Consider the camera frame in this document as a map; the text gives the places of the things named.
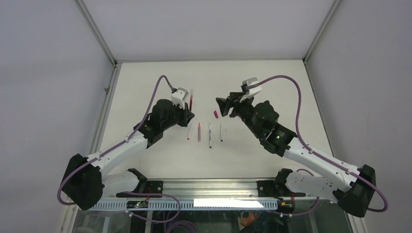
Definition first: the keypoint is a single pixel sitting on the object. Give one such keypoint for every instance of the pink highlighter pen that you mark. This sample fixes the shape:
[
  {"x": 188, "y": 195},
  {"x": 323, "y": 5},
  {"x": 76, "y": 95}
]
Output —
[{"x": 199, "y": 132}]

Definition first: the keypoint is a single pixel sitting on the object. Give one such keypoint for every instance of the white black marker pen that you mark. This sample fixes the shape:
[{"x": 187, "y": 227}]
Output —
[{"x": 209, "y": 136}]

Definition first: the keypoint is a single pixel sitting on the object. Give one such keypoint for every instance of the white slotted cable duct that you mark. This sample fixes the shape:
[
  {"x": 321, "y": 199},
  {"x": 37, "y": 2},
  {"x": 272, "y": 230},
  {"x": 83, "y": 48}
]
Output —
[{"x": 185, "y": 205}]

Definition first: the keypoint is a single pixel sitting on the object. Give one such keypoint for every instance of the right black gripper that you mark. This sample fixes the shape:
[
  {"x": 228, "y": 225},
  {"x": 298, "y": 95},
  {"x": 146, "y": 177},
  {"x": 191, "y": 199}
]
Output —
[{"x": 233, "y": 101}]

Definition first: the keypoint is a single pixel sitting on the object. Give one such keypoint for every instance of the white blue marker pen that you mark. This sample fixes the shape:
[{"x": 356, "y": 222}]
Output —
[{"x": 221, "y": 133}]

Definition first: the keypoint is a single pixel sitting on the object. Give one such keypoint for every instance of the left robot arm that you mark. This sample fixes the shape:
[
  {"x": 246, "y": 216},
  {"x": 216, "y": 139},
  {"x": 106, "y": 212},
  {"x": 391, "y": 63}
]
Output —
[{"x": 87, "y": 179}]

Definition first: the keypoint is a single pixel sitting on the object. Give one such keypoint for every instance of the thin white red pen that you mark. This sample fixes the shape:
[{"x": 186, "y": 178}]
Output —
[{"x": 189, "y": 130}]

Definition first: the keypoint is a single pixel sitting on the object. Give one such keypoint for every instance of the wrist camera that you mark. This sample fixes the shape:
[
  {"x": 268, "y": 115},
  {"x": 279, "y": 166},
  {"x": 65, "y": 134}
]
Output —
[
  {"x": 178, "y": 97},
  {"x": 250, "y": 88}
]

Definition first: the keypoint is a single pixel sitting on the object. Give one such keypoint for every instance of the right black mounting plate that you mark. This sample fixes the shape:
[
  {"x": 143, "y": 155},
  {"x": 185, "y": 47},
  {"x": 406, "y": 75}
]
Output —
[{"x": 268, "y": 188}]

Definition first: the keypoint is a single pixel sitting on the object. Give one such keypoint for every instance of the orange object under table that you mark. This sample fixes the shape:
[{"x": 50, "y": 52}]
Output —
[{"x": 248, "y": 217}]

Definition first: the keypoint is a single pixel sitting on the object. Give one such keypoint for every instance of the black mounting plate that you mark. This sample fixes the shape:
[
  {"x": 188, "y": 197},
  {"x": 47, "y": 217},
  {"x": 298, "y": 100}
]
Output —
[
  {"x": 149, "y": 187},
  {"x": 268, "y": 188}
]

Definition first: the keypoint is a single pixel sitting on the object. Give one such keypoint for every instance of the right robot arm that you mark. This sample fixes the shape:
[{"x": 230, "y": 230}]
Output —
[{"x": 345, "y": 184}]

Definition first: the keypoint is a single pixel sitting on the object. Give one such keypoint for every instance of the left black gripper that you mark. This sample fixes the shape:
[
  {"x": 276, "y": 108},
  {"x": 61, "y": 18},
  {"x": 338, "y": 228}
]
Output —
[{"x": 186, "y": 115}]

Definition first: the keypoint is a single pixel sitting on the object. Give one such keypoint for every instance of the dark red gel pen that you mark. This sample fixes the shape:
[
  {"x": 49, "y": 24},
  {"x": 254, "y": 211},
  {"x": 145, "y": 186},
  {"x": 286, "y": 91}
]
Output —
[{"x": 191, "y": 99}]

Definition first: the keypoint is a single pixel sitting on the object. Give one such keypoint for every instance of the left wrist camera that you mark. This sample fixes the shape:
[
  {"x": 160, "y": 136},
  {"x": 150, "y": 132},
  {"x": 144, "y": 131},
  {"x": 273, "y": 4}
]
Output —
[{"x": 178, "y": 97}]

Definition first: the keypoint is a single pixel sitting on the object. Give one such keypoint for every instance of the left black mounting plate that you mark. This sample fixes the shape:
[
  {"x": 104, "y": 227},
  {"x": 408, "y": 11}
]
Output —
[{"x": 149, "y": 187}]

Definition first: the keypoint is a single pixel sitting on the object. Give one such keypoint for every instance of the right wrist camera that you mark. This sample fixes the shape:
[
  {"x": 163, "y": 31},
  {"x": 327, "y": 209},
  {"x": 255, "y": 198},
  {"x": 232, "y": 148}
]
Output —
[{"x": 250, "y": 88}]

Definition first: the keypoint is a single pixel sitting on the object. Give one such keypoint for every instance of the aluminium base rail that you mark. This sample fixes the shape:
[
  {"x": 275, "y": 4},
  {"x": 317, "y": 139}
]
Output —
[{"x": 189, "y": 189}]

